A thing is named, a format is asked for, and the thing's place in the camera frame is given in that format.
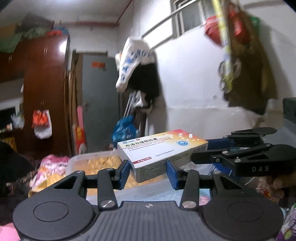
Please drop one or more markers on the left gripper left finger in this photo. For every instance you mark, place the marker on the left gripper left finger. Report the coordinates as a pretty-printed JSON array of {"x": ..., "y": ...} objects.
[{"x": 106, "y": 181}]

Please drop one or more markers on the pink floral bedding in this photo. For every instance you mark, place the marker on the pink floral bedding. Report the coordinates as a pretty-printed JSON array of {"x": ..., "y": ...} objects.
[{"x": 8, "y": 233}]

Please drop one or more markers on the orange white hanging bag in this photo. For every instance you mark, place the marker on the orange white hanging bag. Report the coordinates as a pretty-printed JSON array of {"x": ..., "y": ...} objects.
[{"x": 41, "y": 124}]

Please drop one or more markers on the blue plastic bag by door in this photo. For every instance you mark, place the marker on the blue plastic bag by door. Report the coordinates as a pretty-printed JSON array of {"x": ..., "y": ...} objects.
[{"x": 124, "y": 130}]

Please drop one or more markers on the white orange medicine box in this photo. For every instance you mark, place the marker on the white orange medicine box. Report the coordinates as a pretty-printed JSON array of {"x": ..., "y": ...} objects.
[{"x": 148, "y": 155}]

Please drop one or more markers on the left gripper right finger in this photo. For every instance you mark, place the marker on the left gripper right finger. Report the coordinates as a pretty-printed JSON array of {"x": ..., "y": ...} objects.
[{"x": 190, "y": 182}]

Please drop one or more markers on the white hanging garment blue letters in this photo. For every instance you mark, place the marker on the white hanging garment blue letters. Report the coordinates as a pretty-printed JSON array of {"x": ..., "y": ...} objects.
[{"x": 135, "y": 52}]

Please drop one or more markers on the black clothing pile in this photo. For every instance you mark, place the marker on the black clothing pile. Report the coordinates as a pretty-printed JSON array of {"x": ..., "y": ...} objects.
[{"x": 16, "y": 173}]

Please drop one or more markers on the clear plastic perforated basket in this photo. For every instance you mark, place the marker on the clear plastic perforated basket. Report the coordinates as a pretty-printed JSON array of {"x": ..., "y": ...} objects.
[{"x": 133, "y": 191}]

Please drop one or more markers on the right hand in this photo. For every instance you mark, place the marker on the right hand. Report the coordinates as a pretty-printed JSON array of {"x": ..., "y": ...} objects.
[{"x": 276, "y": 185}]

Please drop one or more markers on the dark red wooden wardrobe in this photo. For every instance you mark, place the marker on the dark red wooden wardrobe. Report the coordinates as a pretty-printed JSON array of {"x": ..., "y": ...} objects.
[{"x": 42, "y": 63}]

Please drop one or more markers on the grey metal door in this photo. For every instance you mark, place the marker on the grey metal door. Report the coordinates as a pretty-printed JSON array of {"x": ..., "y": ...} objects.
[{"x": 100, "y": 101}]

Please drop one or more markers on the black hanging garment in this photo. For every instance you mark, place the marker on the black hanging garment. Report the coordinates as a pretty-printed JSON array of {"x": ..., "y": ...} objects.
[{"x": 145, "y": 79}]

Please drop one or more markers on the yellow patterned cloth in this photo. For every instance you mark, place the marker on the yellow patterned cloth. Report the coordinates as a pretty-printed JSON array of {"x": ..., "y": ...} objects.
[{"x": 53, "y": 169}]

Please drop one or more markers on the brown hanging bag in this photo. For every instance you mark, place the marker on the brown hanging bag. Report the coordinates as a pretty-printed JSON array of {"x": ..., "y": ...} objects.
[{"x": 255, "y": 85}]

